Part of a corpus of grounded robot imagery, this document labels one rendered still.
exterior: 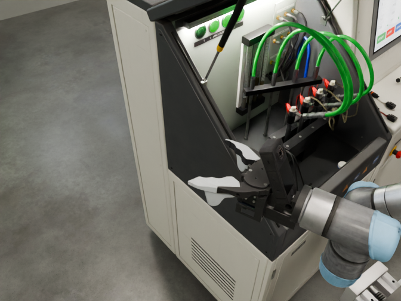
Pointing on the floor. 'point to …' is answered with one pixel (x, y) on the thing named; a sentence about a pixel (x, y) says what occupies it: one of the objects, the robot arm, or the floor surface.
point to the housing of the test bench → (144, 108)
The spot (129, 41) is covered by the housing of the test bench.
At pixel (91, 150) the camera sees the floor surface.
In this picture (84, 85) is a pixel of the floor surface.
